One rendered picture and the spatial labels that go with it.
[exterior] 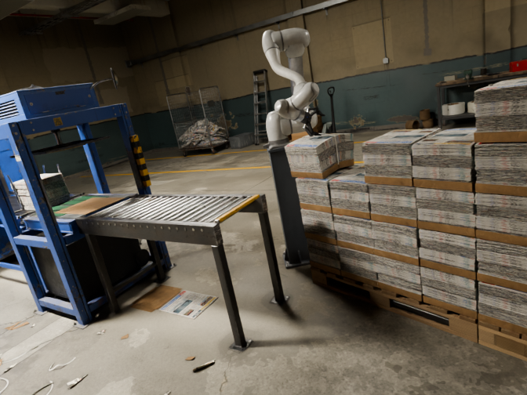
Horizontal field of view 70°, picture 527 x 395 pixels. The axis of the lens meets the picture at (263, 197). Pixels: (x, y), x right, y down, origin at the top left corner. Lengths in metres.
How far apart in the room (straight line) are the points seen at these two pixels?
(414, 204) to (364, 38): 7.27
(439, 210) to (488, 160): 0.36
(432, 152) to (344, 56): 7.43
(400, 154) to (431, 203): 0.30
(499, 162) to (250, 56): 8.99
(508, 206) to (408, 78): 7.16
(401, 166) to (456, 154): 0.29
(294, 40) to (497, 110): 1.40
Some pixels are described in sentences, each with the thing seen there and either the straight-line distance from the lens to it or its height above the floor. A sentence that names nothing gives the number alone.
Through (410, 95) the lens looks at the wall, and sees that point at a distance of 8.97.
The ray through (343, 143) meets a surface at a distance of 2.62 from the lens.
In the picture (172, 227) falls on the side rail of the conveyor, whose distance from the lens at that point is 2.29.
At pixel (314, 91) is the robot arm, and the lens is 2.29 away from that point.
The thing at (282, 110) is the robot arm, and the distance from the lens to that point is 2.34.
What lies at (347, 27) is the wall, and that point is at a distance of 9.30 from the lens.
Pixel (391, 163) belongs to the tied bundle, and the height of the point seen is 0.96.
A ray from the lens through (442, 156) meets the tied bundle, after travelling 1.99.
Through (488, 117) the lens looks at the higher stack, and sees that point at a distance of 1.88.
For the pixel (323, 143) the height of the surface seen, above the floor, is 1.06.
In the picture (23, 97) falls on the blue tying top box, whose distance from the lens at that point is 3.16.
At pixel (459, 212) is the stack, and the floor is 0.72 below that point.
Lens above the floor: 1.47
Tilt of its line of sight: 16 degrees down
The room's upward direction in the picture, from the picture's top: 11 degrees counter-clockwise
